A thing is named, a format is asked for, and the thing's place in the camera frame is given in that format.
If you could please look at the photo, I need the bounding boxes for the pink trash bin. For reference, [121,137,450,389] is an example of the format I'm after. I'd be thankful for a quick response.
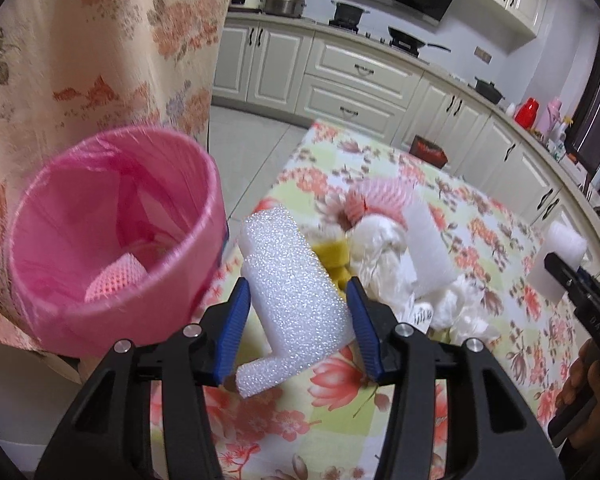
[7,127,228,358]

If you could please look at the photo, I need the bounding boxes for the white plastic bag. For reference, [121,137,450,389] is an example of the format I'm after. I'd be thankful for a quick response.
[350,212,501,343]

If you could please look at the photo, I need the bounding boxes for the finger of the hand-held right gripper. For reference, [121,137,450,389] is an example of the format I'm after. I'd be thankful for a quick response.
[544,252,588,306]

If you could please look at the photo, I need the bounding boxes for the yellow sponge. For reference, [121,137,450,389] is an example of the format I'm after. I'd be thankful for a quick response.
[312,240,353,286]

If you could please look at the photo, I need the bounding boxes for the white foam block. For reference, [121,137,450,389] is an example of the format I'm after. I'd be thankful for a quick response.
[235,210,353,401]

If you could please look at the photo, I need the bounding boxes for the white foam roll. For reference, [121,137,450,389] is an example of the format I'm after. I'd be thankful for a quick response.
[527,220,588,303]

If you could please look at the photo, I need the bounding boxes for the black stock pot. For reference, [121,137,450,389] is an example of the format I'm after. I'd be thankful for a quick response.
[331,1,371,26]

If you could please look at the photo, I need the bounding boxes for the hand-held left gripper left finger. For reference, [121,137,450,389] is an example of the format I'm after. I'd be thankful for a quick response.
[35,277,253,480]

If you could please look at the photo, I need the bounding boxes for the person's right hand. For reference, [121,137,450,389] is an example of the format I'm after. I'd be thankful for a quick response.
[555,340,590,411]

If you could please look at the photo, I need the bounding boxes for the steel pressure cooker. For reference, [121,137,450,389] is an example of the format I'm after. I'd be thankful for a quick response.
[262,0,308,18]

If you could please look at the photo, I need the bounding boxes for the small pink foam net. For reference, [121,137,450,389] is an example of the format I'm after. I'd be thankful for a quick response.
[85,252,148,303]

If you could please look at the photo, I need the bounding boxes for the dark brown waste bin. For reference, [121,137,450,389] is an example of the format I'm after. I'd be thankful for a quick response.
[409,135,449,168]

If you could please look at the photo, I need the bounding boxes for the large pink foam fruit net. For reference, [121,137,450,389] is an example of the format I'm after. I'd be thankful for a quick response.
[342,177,421,226]

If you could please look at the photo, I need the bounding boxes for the pink thermos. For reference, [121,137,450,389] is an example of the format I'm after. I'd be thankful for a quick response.
[537,99,563,141]

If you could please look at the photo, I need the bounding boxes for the red thermos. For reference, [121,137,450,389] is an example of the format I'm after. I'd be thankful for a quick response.
[514,97,540,128]

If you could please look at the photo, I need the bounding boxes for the cream lower kitchen cabinets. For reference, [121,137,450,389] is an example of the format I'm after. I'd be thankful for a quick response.
[211,10,600,281]

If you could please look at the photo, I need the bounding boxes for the white foam sheet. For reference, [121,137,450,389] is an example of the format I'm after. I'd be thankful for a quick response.
[402,197,456,293]

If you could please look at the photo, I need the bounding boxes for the floral tablecloth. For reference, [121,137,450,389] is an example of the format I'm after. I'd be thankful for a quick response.
[150,120,600,480]

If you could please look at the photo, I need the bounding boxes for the floral curtain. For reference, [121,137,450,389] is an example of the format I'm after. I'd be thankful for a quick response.
[0,0,243,376]

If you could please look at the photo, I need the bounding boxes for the black casserole pot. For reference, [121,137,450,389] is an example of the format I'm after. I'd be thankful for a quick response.
[474,77,506,106]

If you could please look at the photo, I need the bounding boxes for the black frying pan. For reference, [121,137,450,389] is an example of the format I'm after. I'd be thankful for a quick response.
[387,26,452,53]

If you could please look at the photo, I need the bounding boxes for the gas stove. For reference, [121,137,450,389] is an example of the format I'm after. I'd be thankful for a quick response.
[327,20,421,51]

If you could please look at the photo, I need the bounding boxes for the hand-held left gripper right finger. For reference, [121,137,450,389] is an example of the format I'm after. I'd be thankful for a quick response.
[345,277,566,480]

